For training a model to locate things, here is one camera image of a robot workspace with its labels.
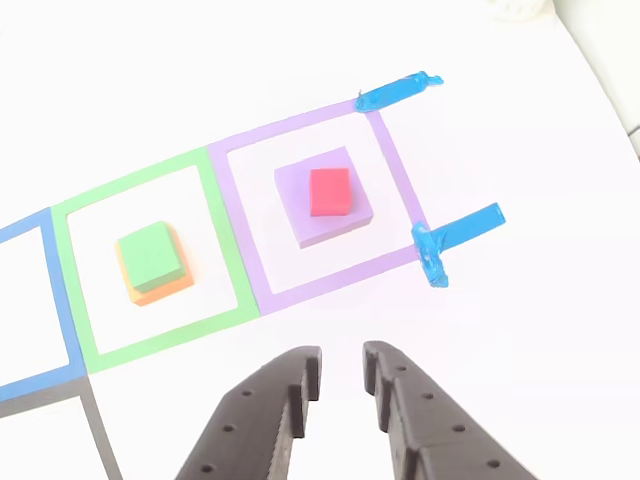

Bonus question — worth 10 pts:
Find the orange cube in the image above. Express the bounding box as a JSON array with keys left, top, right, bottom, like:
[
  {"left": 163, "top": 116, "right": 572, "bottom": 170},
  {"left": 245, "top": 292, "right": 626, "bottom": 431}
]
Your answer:
[{"left": 114, "top": 223, "right": 196, "bottom": 308}]

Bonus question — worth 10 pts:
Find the green cube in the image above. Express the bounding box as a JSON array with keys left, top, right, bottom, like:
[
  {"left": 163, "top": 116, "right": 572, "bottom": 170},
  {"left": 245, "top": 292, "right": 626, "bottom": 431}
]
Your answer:
[{"left": 118, "top": 220, "right": 185, "bottom": 295}]

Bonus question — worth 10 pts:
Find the purple cube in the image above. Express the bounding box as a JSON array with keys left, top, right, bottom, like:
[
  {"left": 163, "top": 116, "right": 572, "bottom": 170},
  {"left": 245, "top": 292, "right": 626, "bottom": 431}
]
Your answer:
[{"left": 273, "top": 146, "right": 376, "bottom": 251}]

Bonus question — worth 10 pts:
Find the green square frame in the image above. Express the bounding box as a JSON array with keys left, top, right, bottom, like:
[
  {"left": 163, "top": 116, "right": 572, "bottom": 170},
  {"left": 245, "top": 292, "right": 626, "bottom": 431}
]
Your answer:
[{"left": 49, "top": 144, "right": 262, "bottom": 375}]

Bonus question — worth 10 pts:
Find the white slotted printed cylinder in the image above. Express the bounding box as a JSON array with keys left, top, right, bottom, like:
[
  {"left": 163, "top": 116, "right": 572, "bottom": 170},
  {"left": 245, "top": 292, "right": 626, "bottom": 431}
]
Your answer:
[{"left": 485, "top": 0, "right": 547, "bottom": 22}]

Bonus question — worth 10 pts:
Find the blue tape strip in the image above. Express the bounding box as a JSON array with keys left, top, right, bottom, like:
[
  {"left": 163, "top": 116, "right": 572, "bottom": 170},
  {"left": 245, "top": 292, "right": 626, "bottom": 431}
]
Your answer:
[
  {"left": 353, "top": 70, "right": 445, "bottom": 114},
  {"left": 410, "top": 201, "right": 507, "bottom": 290}
]

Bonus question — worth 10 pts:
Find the purple square frame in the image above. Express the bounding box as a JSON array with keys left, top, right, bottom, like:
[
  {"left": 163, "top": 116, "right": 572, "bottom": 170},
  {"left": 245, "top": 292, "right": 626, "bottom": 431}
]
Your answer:
[{"left": 205, "top": 97, "right": 432, "bottom": 317}]

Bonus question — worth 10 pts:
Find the black square frame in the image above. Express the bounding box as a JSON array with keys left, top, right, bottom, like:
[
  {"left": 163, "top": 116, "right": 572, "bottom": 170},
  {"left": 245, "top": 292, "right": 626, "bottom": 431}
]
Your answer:
[{"left": 0, "top": 375, "right": 125, "bottom": 480}]

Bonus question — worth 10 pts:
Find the blue square frame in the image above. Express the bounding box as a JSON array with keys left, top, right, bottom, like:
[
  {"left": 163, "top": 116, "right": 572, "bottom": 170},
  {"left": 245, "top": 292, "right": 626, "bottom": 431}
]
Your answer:
[{"left": 0, "top": 207, "right": 88, "bottom": 404}]

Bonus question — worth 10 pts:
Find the small red cube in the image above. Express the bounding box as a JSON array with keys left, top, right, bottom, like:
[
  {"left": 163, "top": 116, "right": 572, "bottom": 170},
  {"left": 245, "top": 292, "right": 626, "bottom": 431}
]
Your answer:
[{"left": 309, "top": 167, "right": 353, "bottom": 218}]

